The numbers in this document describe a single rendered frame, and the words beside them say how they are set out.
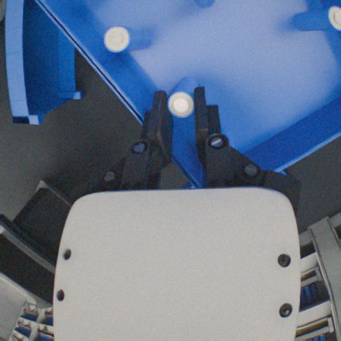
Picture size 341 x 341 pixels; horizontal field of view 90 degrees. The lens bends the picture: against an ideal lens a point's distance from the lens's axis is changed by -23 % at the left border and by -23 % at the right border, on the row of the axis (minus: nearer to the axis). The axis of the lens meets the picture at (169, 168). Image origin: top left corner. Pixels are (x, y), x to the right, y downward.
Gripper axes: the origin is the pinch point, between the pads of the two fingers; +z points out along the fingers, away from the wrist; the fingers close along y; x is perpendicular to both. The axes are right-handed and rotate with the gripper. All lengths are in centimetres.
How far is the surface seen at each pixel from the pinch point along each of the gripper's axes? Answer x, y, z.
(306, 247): -71, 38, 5
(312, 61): 0.1, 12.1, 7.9
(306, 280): -62, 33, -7
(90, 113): -24, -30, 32
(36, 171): -40, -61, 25
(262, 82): -1.9, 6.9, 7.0
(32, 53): -1.0, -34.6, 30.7
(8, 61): 2.1, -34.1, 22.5
